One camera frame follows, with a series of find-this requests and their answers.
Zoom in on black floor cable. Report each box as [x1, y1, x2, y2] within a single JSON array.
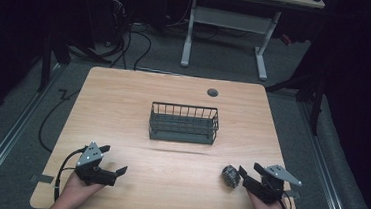
[[36, 86, 81, 155]]

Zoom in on grey tape strip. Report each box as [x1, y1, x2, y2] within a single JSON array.
[[30, 173, 56, 185], [285, 189, 302, 200]]

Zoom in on bundle of black cables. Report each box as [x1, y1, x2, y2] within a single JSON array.
[[65, 0, 157, 73]]

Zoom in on person's left hand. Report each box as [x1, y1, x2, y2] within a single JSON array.
[[60, 170, 108, 209]]

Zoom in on white-framed background desk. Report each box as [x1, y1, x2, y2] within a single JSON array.
[[175, 0, 326, 86]]

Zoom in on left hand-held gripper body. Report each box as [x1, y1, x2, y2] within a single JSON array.
[[73, 139, 120, 188]]

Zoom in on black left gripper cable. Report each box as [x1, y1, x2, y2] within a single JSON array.
[[52, 144, 88, 205]]

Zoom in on black wire basket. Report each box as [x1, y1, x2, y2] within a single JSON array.
[[147, 101, 221, 146]]

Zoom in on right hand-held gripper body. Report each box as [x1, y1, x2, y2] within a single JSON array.
[[241, 161, 304, 207]]

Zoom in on metal floor rail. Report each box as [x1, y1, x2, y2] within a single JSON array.
[[291, 99, 363, 209], [0, 58, 63, 205]]

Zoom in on steel wool scrubber ball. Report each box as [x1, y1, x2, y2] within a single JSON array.
[[220, 164, 243, 190]]

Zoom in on black metal stand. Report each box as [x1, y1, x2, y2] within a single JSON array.
[[36, 22, 75, 95], [262, 57, 328, 136]]

